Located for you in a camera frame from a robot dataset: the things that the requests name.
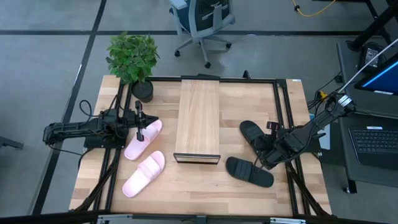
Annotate black monitor blue screen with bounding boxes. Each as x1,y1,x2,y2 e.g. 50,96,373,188
354,52,398,96

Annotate black power adapter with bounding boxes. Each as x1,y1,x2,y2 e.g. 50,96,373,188
357,42,385,72

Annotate green plant in black pot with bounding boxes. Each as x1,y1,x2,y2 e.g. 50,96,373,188
105,30,161,104

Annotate yellow floor cable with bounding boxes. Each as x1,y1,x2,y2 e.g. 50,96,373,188
291,0,337,18

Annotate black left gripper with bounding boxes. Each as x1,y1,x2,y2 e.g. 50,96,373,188
129,100,160,142

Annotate black laptop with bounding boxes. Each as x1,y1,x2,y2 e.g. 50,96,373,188
348,126,398,171

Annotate wooden shelf black metal frame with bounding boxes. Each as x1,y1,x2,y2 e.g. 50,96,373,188
173,79,222,165

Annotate grey blue office chair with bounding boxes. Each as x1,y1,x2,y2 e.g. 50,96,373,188
169,0,236,69

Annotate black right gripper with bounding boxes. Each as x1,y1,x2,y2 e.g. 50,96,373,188
257,121,293,171

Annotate white hanging cable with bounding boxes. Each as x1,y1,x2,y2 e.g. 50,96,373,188
338,37,398,94

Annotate black metal rig frame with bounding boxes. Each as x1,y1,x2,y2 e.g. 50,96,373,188
0,70,398,224

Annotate dark grey floor stand foot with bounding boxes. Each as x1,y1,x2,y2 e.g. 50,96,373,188
0,135,24,151

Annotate pink slide sandal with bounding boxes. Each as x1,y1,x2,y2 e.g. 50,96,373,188
124,119,164,162
122,151,166,198

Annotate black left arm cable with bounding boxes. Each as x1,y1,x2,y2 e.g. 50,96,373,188
79,99,108,119

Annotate black cable bundle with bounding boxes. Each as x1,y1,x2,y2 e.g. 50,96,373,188
307,72,343,110

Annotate black stand pole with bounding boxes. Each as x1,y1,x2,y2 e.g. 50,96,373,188
346,0,398,52

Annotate black slide sandal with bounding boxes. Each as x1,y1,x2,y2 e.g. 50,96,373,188
225,156,275,189
239,120,272,154

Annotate white blue box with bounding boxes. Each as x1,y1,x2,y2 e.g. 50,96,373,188
309,113,331,151

